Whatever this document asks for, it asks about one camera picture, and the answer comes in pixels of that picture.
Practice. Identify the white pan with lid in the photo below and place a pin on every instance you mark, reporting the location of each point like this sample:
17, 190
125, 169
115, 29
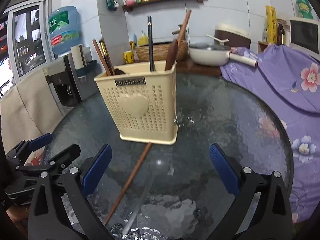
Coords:
212, 55

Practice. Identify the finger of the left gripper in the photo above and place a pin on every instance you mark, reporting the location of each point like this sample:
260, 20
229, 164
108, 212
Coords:
63, 159
20, 153

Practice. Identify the rice cooker brown white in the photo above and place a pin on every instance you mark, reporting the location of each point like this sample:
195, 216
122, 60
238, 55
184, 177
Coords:
236, 37

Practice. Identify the paper towel roll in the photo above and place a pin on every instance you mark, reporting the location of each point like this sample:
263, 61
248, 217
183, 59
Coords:
78, 56

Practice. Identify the beige chair cover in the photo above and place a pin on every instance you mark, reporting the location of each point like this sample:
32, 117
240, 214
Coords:
28, 111

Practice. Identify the blue water jug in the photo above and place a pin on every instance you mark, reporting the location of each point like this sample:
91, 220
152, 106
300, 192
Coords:
64, 29

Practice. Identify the green hanging pouch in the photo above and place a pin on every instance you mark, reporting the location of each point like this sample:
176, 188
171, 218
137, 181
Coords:
112, 5

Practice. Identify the window frame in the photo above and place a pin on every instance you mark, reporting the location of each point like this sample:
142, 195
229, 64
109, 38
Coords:
25, 45

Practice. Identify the brown chopstick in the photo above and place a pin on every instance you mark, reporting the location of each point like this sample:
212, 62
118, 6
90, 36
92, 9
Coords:
106, 56
108, 73
183, 28
128, 182

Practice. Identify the yellow package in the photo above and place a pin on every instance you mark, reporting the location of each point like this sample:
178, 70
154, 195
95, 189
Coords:
271, 24

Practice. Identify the brown wooden spoon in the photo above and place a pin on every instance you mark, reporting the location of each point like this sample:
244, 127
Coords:
171, 55

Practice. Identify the white microwave oven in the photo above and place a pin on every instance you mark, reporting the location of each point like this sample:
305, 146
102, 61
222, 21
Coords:
304, 36

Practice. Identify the purple floral cloth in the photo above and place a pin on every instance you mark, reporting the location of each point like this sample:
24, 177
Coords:
288, 81

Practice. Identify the beige plastic utensil holder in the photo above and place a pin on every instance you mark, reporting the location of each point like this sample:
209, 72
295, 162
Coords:
142, 103

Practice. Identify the black chopstick gold band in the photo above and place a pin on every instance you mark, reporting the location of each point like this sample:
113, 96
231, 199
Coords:
150, 37

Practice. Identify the yellow dish soap bottle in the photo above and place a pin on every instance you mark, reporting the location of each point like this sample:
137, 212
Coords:
143, 40

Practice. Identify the woven basket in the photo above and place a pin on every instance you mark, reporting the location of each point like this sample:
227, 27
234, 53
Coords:
160, 51

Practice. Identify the dark glass bottle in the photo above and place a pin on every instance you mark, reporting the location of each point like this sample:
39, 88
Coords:
280, 35

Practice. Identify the clear plastic spoon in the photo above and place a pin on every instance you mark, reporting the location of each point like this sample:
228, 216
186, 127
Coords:
138, 205

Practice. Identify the water dispenser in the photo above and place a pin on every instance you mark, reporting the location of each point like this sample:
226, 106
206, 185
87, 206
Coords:
72, 86

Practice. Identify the yellow mug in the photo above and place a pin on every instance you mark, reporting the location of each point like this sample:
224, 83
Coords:
129, 57

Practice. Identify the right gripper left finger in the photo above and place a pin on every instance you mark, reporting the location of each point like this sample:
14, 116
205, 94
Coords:
48, 218

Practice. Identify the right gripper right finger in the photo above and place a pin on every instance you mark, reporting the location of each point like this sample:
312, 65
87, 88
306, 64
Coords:
272, 218

